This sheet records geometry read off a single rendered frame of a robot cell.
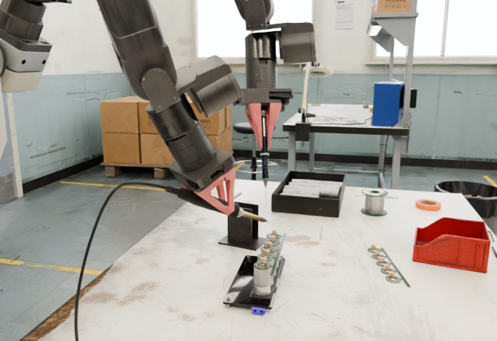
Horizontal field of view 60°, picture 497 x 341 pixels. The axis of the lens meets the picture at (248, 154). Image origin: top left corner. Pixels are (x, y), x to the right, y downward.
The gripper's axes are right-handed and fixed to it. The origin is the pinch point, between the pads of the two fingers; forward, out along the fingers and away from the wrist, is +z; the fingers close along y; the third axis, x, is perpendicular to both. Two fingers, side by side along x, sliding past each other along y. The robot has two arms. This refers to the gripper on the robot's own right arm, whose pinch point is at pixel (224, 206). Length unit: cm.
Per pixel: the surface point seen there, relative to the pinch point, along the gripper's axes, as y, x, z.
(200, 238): 18.4, 1.8, 13.8
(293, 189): 29.3, -28.4, 28.0
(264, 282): -9.6, 3.5, 8.0
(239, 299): -7.1, 7.3, 9.4
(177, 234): 22.8, 4.5, 12.3
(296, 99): 325, -242, 155
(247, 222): 9.9, -5.6, 12.1
